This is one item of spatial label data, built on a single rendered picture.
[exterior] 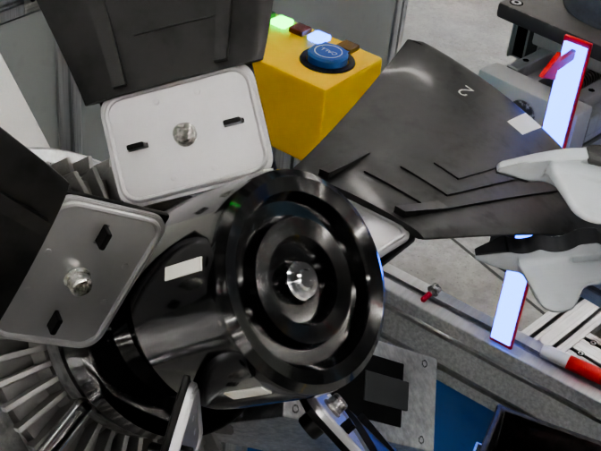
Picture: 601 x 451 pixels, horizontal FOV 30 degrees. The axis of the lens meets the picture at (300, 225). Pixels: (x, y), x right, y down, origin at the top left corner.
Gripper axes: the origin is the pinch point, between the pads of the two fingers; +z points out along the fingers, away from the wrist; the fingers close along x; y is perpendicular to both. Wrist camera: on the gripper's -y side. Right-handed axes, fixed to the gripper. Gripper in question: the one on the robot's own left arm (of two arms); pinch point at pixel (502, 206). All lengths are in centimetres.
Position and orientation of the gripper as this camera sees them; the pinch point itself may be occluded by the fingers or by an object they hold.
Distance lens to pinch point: 73.6
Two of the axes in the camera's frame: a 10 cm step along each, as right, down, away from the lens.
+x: -0.9, 7.5, 6.6
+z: -10.0, -0.8, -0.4
